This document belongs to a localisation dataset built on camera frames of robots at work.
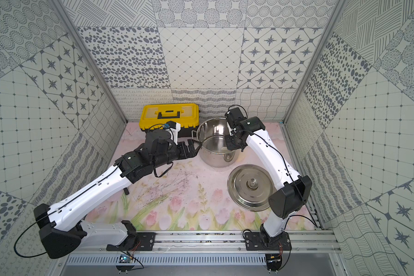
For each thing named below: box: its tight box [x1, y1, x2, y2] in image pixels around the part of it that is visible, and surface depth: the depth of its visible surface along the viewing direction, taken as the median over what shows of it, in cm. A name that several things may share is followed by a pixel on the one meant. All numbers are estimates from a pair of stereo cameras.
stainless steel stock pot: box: [196, 117, 241, 168], surface depth 100 cm
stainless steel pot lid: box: [227, 163, 278, 213], surface depth 92 cm
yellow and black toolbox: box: [139, 102, 200, 138], surface depth 103 cm
